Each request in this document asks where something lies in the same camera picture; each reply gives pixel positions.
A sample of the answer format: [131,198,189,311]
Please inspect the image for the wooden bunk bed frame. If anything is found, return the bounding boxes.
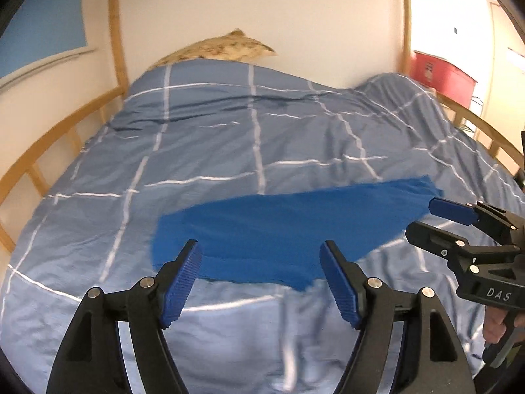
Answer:
[0,0,525,263]

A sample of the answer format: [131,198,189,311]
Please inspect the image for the person's right hand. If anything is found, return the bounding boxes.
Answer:
[483,309,510,344]

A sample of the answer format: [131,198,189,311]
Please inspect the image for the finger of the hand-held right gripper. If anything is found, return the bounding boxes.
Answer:
[405,222,521,274]
[429,197,525,247]

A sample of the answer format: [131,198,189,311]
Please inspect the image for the beige door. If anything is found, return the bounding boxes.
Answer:
[483,0,525,140]

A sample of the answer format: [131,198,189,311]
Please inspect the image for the blue checked duvet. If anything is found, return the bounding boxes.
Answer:
[0,62,525,394]

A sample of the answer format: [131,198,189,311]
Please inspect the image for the red storage box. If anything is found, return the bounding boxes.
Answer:
[411,50,479,109]

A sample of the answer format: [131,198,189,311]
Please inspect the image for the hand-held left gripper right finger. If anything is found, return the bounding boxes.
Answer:
[320,240,472,394]

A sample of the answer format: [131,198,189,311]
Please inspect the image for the beige patterned pillow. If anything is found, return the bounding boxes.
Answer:
[147,29,277,71]

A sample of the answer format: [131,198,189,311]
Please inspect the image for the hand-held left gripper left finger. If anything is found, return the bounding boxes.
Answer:
[46,239,203,394]

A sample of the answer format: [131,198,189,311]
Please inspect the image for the blue pants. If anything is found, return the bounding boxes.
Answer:
[152,176,444,292]

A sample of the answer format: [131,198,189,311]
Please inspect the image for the blue window blind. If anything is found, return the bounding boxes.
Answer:
[0,0,89,79]

